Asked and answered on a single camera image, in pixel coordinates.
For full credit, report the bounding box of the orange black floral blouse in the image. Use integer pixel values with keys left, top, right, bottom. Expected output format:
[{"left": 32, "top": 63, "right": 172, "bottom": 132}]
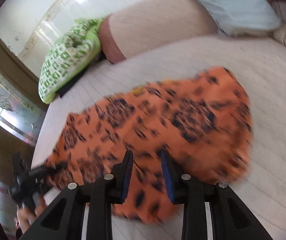
[{"left": 45, "top": 67, "right": 252, "bottom": 223}]

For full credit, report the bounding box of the operator left hand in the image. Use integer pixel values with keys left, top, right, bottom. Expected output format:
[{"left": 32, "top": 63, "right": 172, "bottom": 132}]
[{"left": 17, "top": 195, "right": 47, "bottom": 233}]

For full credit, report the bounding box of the wooden stained glass door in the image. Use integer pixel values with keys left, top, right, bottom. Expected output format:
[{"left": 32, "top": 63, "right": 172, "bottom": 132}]
[{"left": 0, "top": 38, "right": 48, "bottom": 185}]

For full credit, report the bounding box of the green white patterned pillow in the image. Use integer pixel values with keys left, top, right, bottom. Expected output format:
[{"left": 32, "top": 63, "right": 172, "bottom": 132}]
[{"left": 38, "top": 18, "right": 104, "bottom": 105}]

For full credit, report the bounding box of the pink quilted bolster cushion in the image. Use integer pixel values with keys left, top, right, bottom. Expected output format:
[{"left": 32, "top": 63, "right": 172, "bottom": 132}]
[{"left": 99, "top": 0, "right": 218, "bottom": 64}]

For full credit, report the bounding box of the light blue pillow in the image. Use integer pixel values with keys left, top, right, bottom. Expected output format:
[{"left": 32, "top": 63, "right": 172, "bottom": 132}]
[{"left": 197, "top": 0, "right": 281, "bottom": 36}]

